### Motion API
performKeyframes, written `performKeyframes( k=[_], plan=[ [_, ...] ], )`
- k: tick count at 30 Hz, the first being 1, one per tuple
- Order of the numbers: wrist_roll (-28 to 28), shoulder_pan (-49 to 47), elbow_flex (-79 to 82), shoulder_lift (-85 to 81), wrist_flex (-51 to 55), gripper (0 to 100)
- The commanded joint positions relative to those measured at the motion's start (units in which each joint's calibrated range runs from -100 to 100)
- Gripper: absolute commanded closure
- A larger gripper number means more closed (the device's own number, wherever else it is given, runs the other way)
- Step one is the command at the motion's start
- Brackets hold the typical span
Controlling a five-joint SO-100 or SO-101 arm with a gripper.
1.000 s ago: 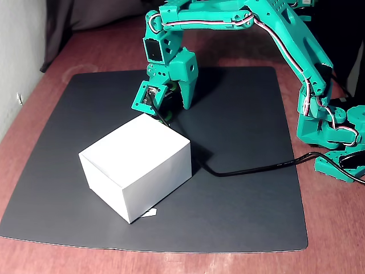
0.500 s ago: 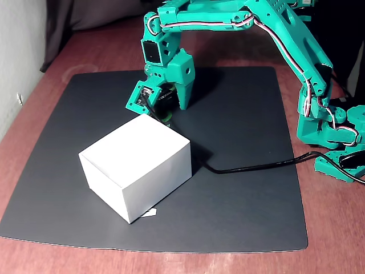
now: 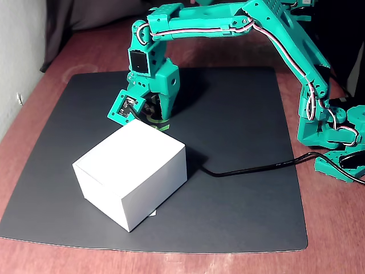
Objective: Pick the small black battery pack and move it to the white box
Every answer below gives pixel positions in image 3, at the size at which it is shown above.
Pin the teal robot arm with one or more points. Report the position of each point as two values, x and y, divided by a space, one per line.
199 21

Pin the dark background object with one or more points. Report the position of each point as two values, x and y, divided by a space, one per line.
350 28

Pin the white open cardboard box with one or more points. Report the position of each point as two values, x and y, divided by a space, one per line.
128 160

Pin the teal framed camera module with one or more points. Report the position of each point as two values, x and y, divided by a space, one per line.
115 109

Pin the small white wall item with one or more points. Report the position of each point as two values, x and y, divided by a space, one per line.
19 98

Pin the teal gripper with servo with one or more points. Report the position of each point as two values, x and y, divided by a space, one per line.
170 83

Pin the teal robot base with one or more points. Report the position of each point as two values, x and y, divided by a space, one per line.
325 165

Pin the dark grey cloth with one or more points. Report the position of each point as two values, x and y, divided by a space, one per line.
85 14

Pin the black mat with green lettering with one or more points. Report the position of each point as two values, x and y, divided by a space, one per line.
228 199

